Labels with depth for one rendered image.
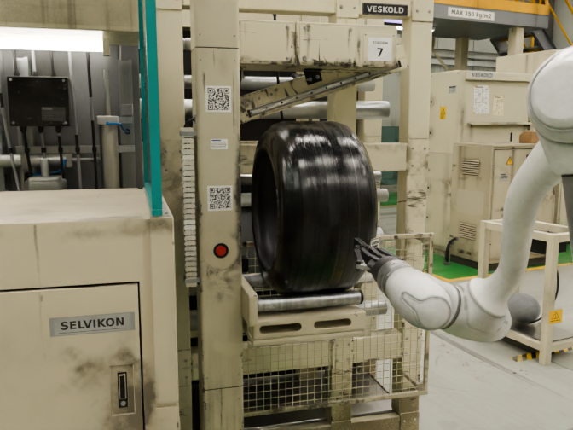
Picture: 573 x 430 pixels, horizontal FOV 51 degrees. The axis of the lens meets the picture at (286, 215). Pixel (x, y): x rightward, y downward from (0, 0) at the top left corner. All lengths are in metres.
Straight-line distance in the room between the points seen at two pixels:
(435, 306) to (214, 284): 0.81
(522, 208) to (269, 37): 1.19
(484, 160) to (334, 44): 4.10
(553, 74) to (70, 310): 0.87
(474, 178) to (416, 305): 5.01
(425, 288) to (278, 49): 1.11
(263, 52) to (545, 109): 1.35
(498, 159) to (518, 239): 4.89
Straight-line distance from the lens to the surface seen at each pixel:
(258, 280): 2.07
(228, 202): 1.79
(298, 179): 1.67
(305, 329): 1.84
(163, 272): 1.15
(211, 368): 1.92
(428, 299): 1.24
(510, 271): 1.30
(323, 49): 2.14
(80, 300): 1.16
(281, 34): 2.10
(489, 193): 6.08
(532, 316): 4.21
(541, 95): 0.87
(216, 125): 1.77
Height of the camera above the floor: 1.44
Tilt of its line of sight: 9 degrees down
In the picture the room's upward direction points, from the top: straight up
